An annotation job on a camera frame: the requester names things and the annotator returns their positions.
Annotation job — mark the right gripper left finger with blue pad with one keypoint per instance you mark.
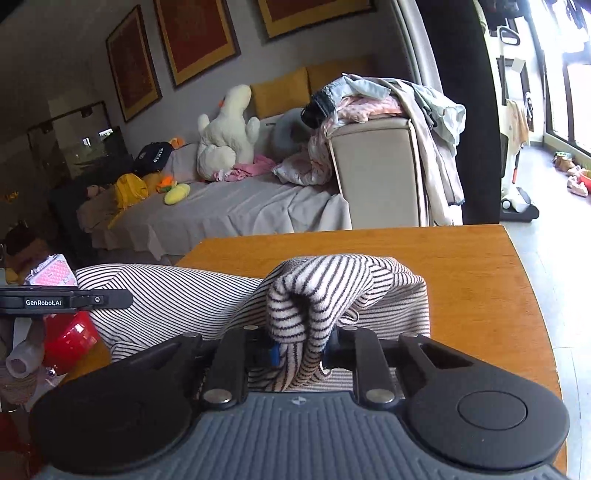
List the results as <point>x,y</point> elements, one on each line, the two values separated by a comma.
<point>241,350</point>

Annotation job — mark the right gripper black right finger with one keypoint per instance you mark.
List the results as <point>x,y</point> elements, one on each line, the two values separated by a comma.
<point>370,360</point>

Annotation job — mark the striped grey knit sweater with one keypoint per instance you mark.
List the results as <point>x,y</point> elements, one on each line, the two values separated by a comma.
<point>298,304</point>

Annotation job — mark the clothes pile on sofa arm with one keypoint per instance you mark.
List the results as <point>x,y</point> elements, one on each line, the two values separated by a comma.
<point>386,149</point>

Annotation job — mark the gloved left hand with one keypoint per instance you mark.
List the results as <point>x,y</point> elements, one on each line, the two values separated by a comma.
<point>22,354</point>

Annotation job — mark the red bowl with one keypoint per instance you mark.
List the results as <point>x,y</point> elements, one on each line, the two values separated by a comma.
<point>68,338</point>

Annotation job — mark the grey covered sofa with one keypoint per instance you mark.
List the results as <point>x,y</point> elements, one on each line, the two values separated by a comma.
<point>151,231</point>

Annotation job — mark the yellow plush lemon toy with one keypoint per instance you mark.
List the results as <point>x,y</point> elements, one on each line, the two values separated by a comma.
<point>176,194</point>

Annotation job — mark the pink cloth on sofa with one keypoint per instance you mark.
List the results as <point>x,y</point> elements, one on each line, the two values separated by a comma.
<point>259,166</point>

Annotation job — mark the dark navy cap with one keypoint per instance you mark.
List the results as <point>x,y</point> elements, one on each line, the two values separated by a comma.
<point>152,158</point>

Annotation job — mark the white plush rabbit toy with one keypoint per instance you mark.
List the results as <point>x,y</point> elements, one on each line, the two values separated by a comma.
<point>228,139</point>

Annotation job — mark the grey neck pillow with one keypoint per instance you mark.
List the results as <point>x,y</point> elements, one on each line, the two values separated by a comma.
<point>290,134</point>

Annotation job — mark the yellow cushion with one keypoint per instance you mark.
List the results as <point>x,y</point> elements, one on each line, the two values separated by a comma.
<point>279,95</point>

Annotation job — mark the red framed wall picture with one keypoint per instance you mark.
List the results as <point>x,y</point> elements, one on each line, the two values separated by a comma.
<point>197,36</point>

